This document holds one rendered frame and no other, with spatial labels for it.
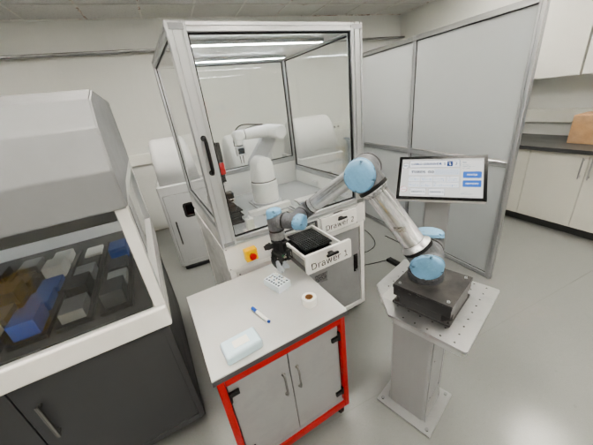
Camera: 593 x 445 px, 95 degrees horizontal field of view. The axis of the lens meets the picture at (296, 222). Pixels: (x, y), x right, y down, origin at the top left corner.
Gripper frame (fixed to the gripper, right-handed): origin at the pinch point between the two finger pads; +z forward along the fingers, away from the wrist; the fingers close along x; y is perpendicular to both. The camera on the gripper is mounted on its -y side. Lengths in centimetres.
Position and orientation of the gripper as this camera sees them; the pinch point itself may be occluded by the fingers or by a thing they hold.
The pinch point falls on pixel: (281, 270)
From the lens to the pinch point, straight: 145.1
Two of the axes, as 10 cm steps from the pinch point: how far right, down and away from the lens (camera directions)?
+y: 6.9, 2.2, -6.9
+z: 1.2, 9.1, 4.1
